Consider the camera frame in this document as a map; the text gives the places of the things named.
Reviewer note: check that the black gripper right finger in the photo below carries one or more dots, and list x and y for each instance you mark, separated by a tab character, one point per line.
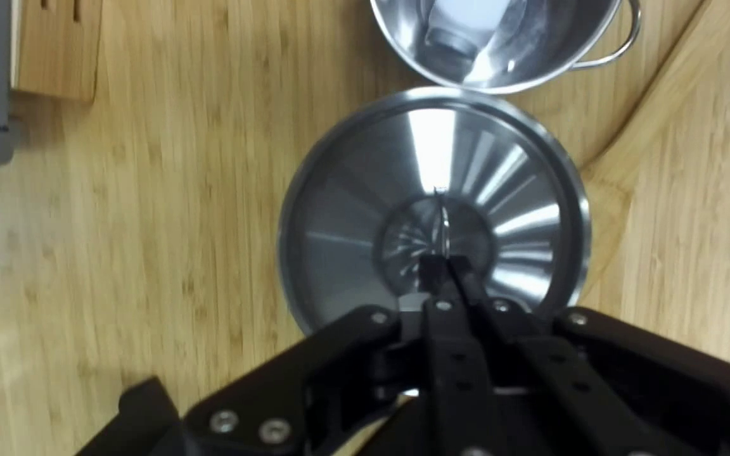
619	388

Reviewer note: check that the silver pot lid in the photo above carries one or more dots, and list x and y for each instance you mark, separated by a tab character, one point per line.
349	217

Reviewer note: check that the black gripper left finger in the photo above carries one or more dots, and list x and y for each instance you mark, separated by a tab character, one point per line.
340	380

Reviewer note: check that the wooden toaster stand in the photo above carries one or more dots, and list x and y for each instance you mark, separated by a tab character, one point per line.
57	41

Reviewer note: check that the silver metal pot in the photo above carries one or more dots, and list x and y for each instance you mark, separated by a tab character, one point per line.
569	33

